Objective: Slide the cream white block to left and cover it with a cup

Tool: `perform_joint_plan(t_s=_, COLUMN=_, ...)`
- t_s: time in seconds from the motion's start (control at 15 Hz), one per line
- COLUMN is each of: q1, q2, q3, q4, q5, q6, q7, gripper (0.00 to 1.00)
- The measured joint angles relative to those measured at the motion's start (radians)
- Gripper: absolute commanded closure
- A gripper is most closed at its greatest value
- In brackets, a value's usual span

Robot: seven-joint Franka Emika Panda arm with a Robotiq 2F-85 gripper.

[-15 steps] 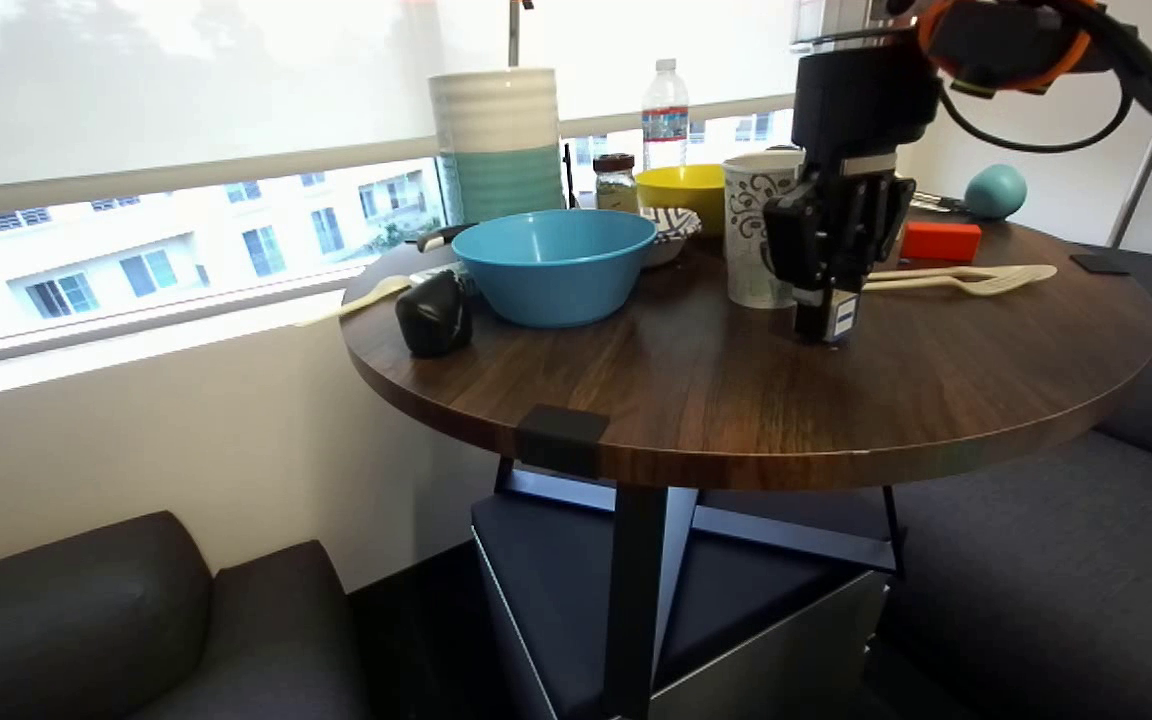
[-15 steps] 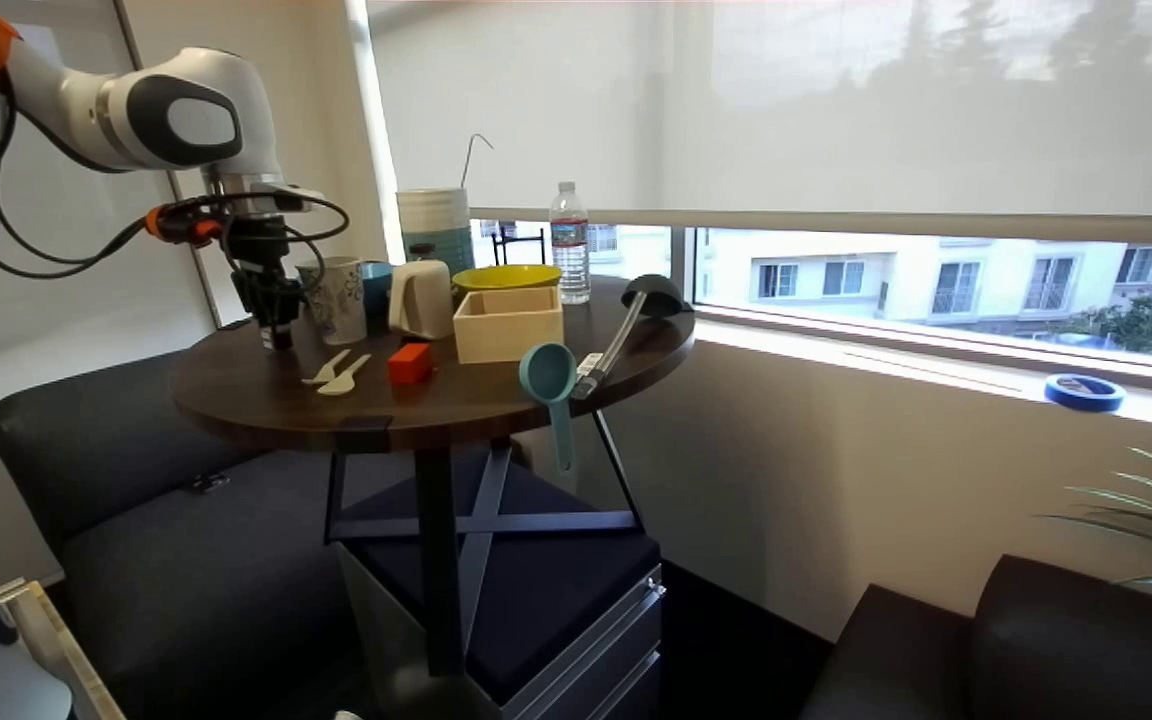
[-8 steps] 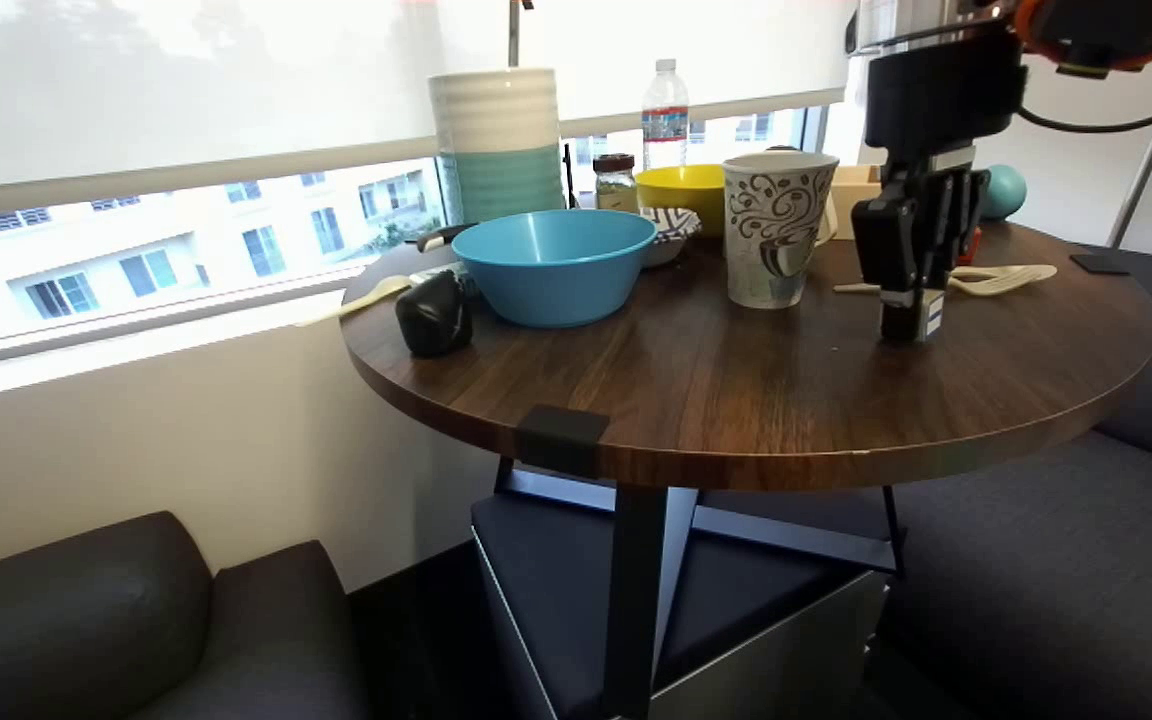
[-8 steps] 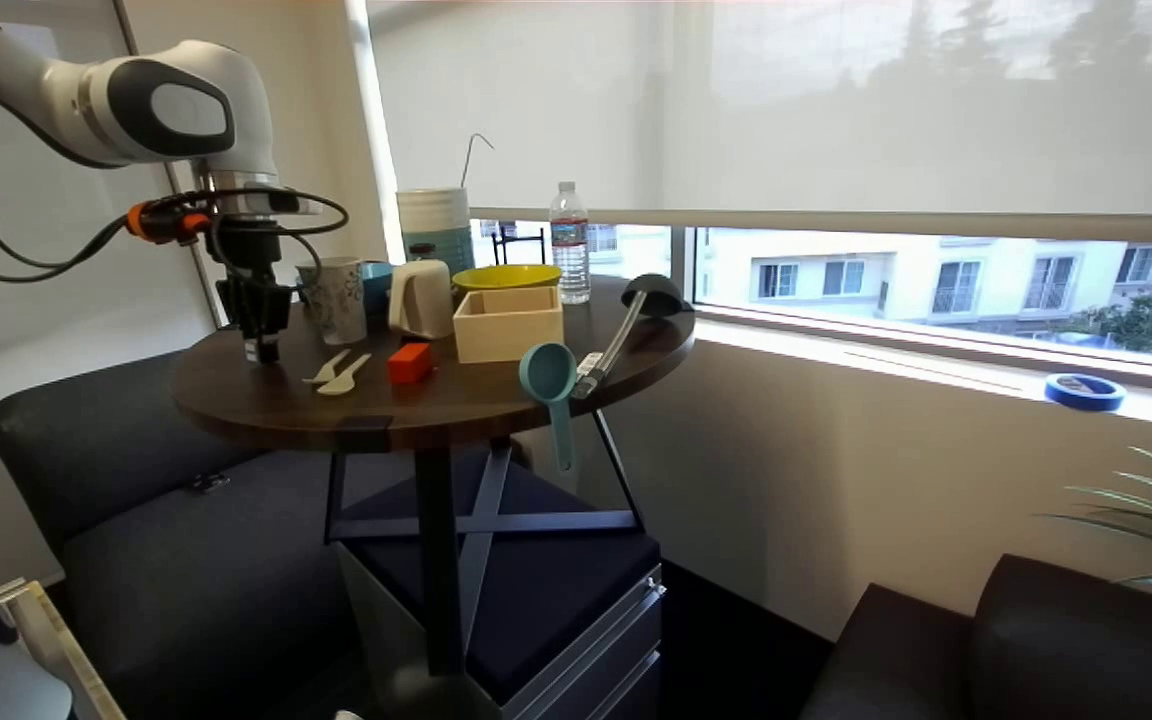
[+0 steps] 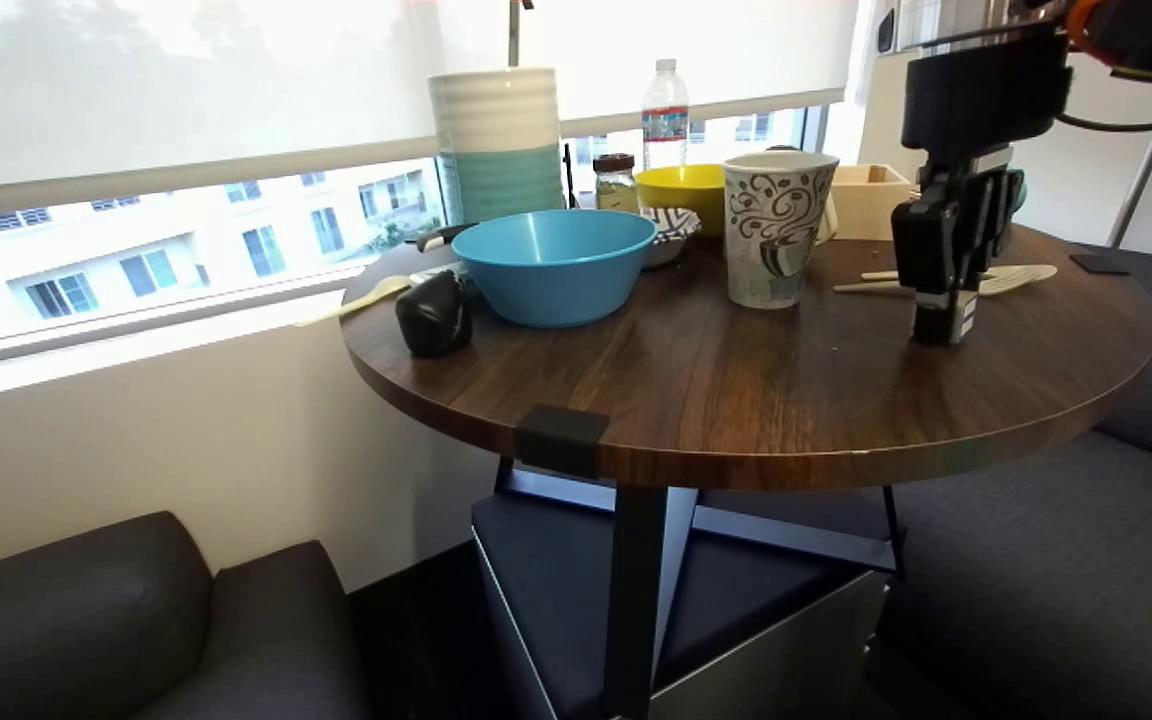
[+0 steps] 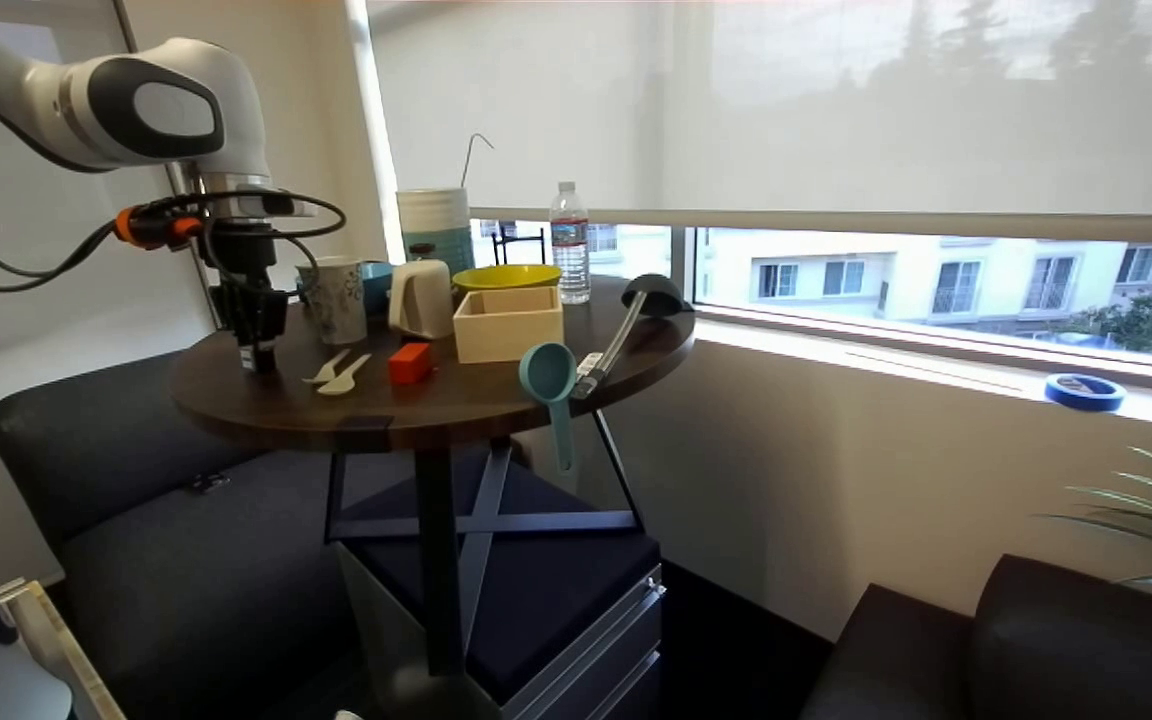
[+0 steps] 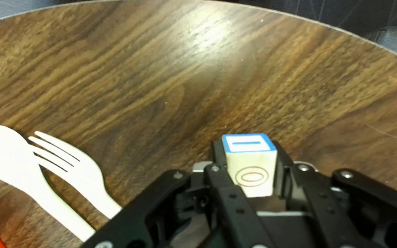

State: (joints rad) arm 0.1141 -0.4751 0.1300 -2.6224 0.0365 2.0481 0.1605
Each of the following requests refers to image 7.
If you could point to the cream white printed block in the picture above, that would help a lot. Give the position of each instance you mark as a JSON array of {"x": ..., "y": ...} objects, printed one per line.
[{"x": 248, "y": 169}]

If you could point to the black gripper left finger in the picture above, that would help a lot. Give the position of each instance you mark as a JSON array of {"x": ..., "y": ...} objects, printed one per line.
[{"x": 226, "y": 211}]

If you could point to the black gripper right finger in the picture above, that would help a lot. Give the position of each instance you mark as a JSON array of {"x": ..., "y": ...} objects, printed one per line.
[{"x": 345, "y": 211}]

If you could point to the light wooden spoon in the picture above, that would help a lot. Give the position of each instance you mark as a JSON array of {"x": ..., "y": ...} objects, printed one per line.
[{"x": 6, "y": 155}]

